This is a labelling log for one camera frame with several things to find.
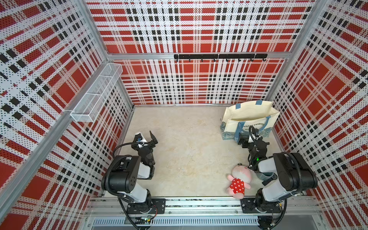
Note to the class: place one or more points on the cream canvas tote bag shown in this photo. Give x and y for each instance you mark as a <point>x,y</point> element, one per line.
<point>238,118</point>

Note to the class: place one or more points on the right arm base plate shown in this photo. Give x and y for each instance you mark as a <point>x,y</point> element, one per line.
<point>250,205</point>

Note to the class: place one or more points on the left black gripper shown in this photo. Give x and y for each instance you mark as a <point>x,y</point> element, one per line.
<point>145,145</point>

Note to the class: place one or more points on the black wall hook rail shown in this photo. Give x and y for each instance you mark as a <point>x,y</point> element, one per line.
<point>250,56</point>

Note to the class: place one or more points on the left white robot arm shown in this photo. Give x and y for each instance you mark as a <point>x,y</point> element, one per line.
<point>121,178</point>

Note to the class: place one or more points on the teal ceramic cup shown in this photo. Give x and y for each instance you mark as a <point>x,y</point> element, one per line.
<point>264,176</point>

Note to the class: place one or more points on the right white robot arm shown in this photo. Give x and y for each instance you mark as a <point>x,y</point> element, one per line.
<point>290,175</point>

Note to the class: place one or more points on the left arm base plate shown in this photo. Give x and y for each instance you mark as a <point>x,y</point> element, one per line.
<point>151,206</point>

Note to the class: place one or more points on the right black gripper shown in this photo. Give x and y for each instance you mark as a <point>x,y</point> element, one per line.
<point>256,144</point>

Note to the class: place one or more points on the pink plush toy red dress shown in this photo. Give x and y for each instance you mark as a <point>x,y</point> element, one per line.
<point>240,179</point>

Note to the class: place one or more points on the white wire mesh basket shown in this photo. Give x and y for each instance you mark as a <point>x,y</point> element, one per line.
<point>92,102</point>

